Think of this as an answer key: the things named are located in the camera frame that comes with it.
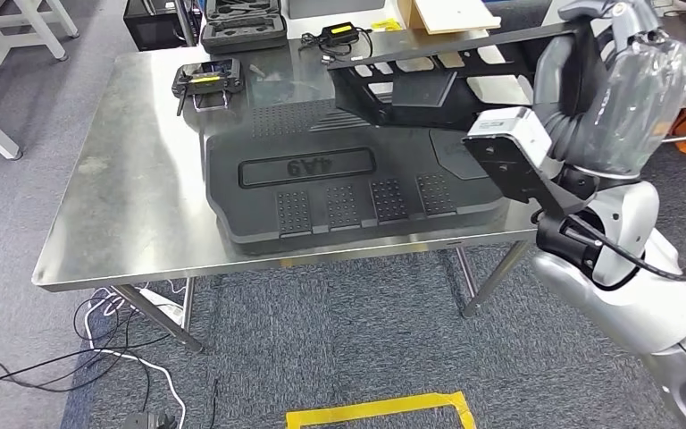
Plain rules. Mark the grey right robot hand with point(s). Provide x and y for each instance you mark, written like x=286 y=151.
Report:
x=645 y=106

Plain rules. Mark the black plastic panel part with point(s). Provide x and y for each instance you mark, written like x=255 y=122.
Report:
x=414 y=89

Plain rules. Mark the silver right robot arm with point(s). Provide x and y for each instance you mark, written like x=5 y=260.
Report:
x=627 y=296

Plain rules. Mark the cardboard box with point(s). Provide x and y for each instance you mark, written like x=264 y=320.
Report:
x=449 y=15

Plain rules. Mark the yellow tag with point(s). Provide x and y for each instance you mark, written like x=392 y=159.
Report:
x=387 y=24

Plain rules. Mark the large black moulded panel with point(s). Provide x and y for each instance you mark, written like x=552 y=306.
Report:
x=349 y=142

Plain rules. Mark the black charger yellow label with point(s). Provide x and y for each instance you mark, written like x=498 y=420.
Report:
x=338 y=32

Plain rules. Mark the grey box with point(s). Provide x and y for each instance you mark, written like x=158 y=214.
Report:
x=331 y=7

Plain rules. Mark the yellow floor tape square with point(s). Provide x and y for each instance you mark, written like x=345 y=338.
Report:
x=378 y=407

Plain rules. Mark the black foam tool case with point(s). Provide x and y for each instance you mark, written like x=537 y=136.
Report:
x=242 y=32

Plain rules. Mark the black remote controller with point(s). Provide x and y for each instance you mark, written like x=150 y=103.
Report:
x=207 y=77

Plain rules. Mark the black equipment box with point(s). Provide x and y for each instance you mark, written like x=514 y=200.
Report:
x=153 y=29

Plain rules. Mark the white power strip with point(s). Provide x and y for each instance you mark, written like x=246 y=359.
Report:
x=162 y=308

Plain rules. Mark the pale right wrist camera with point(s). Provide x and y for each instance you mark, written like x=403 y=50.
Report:
x=514 y=127

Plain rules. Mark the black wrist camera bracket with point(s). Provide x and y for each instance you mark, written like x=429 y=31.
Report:
x=508 y=172

